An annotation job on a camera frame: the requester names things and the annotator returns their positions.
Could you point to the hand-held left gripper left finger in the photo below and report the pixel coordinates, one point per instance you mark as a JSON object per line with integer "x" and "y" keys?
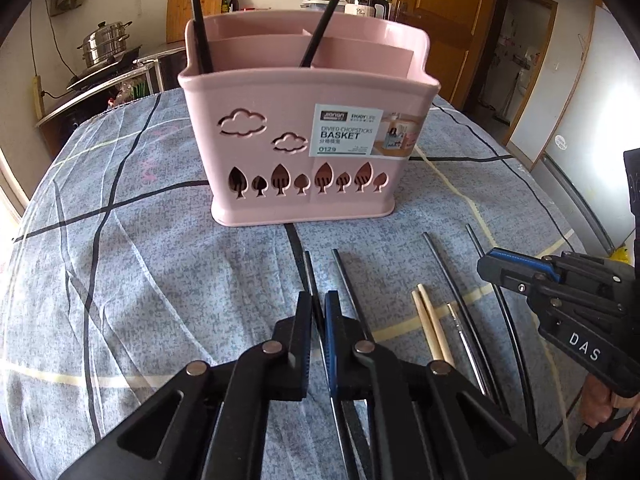
{"x": 300, "y": 350}

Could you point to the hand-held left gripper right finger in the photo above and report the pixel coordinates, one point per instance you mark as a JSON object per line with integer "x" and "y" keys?
{"x": 332, "y": 350}

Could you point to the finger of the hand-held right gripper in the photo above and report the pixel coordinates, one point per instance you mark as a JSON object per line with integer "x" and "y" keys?
{"x": 520, "y": 260}
{"x": 510, "y": 280}

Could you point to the black chopstick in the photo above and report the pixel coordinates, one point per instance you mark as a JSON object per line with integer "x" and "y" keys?
{"x": 345, "y": 280}
{"x": 311, "y": 275}
{"x": 327, "y": 15}
{"x": 450, "y": 280}
{"x": 197, "y": 10}
{"x": 492, "y": 280}

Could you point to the silver metal chopstick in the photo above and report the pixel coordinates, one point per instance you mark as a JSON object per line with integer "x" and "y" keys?
{"x": 465, "y": 340}

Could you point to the wooden chopstick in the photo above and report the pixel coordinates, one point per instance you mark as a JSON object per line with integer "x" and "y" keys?
{"x": 437, "y": 325}
{"x": 425, "y": 325}

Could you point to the pink plastic chopstick basket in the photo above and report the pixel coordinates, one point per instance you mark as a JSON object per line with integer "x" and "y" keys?
{"x": 280, "y": 125}

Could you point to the person's right hand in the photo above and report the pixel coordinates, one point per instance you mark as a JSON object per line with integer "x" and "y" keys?
{"x": 597, "y": 400}

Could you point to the white door panel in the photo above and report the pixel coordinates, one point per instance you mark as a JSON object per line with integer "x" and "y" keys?
{"x": 575, "y": 110}

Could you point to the blue checked tablecloth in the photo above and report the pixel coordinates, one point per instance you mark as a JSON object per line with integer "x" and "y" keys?
{"x": 150, "y": 260}

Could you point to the wooden door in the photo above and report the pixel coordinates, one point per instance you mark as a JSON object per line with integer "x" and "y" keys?
{"x": 440, "y": 25}

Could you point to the white electric kettle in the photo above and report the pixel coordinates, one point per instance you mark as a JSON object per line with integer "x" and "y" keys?
{"x": 370, "y": 7}

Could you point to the steel kitchen table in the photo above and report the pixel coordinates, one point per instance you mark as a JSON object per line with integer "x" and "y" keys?
{"x": 165, "y": 52}

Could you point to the metal stove shelf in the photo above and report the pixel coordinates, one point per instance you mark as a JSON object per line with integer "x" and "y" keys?
{"x": 75, "y": 102}

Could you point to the black induction cooker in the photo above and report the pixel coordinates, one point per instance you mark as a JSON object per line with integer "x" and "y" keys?
{"x": 100, "y": 77}

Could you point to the dark oil bottle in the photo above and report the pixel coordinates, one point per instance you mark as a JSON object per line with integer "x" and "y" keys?
{"x": 234, "y": 2}

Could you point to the steel steamer pot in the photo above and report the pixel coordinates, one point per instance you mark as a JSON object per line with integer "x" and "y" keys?
{"x": 102, "y": 45}

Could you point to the yellowed power strip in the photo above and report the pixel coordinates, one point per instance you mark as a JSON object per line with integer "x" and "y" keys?
{"x": 36, "y": 97}

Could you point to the bamboo cutting board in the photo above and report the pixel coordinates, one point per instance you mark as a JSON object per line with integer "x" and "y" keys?
{"x": 180, "y": 5}

